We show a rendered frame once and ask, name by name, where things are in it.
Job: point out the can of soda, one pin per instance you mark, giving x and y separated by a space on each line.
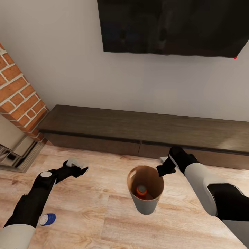
47 219
141 192

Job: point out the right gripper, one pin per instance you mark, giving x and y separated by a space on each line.
165 169

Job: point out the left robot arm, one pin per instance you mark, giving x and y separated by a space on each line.
19 229

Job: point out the wall mounted tv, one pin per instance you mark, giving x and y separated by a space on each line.
207 28

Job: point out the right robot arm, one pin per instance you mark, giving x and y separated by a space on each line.
218 196

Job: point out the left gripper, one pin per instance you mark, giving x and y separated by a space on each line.
74 171

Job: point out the trash can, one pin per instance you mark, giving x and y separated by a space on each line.
150 178

